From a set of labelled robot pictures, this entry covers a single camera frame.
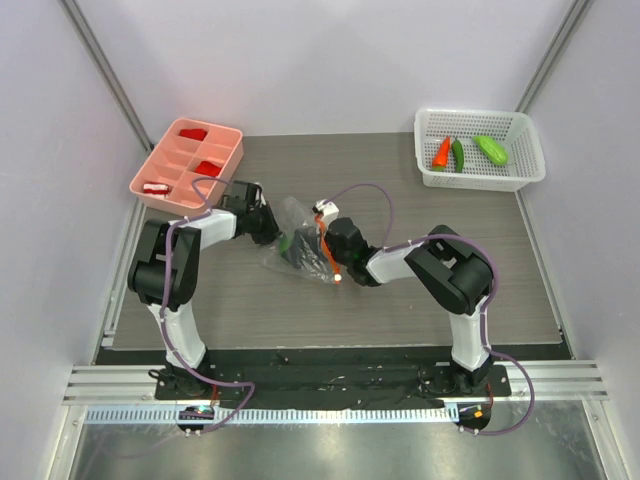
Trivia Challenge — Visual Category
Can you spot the clear orange zip top bag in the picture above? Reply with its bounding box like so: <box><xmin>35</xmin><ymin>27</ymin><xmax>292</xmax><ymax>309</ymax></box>
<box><xmin>259</xmin><ymin>197</ymin><xmax>342</xmax><ymax>285</ymax></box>

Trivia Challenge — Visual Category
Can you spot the green fake pepper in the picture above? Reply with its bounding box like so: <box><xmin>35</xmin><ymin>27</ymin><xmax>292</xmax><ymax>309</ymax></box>
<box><xmin>278</xmin><ymin>234</ymin><xmax>293</xmax><ymax>254</ymax></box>

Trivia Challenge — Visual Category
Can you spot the orange fake carrot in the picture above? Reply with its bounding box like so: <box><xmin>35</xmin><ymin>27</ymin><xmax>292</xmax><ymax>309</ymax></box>
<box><xmin>432</xmin><ymin>137</ymin><xmax>451</xmax><ymax>172</ymax></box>

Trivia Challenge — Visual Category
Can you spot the dark green fake chili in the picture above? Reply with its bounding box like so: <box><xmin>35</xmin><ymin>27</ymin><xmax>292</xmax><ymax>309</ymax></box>
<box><xmin>451</xmin><ymin>138</ymin><xmax>465</xmax><ymax>173</ymax></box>

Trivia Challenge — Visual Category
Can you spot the green fake pea pod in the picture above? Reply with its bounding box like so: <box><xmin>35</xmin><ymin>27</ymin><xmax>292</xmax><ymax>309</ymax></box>
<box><xmin>473</xmin><ymin>136</ymin><xmax>509</xmax><ymax>166</ymax></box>

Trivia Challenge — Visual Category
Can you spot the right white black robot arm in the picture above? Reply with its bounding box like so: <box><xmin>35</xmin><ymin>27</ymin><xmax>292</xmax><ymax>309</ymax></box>
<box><xmin>277</xmin><ymin>217</ymin><xmax>495</xmax><ymax>395</ymax></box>

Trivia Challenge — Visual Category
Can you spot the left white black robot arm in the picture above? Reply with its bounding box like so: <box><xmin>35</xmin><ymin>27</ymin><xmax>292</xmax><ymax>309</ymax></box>
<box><xmin>127</xmin><ymin>181</ymin><xmax>280</xmax><ymax>399</ymax></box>

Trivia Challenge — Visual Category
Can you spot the red fake food middle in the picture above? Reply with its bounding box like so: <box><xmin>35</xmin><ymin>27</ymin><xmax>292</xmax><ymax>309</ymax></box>
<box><xmin>194</xmin><ymin>161</ymin><xmax>222</xmax><ymax>177</ymax></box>

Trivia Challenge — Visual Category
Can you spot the red white fake food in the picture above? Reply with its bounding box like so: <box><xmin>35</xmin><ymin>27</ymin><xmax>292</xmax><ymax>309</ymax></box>
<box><xmin>142</xmin><ymin>182</ymin><xmax>171</xmax><ymax>197</ymax></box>

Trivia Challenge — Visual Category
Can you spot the red fake food top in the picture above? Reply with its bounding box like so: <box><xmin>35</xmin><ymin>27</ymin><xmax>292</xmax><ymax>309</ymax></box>
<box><xmin>179</xmin><ymin>128</ymin><xmax>208</xmax><ymax>142</ymax></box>

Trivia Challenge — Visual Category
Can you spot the pink compartment tray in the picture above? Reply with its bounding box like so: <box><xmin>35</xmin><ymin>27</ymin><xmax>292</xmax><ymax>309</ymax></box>
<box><xmin>129</xmin><ymin>118</ymin><xmax>244</xmax><ymax>216</ymax></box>

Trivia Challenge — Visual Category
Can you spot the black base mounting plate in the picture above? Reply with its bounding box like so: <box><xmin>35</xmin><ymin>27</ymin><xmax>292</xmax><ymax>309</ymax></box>
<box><xmin>148</xmin><ymin>346</ymin><xmax>512</xmax><ymax>411</ymax></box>

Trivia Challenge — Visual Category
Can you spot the white perforated plastic basket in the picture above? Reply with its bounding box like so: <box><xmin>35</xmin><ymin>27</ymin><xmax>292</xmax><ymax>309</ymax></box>
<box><xmin>414</xmin><ymin>108</ymin><xmax>546</xmax><ymax>192</ymax></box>

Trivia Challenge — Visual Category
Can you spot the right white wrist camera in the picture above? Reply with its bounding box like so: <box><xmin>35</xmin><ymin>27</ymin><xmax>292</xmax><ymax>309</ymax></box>
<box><xmin>312</xmin><ymin>199</ymin><xmax>339</xmax><ymax>226</ymax></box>

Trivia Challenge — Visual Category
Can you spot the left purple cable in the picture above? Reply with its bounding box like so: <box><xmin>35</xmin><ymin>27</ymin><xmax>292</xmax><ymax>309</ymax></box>
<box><xmin>158</xmin><ymin>176</ymin><xmax>256</xmax><ymax>446</ymax></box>

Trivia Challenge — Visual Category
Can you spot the white slotted cable duct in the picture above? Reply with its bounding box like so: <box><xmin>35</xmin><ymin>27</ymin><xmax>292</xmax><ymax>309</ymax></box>
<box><xmin>84</xmin><ymin>403</ymin><xmax>459</xmax><ymax>426</ymax></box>

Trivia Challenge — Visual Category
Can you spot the aluminium frame rail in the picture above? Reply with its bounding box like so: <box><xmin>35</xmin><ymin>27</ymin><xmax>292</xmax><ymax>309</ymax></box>
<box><xmin>63</xmin><ymin>360</ymin><xmax>608</xmax><ymax>404</ymax></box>

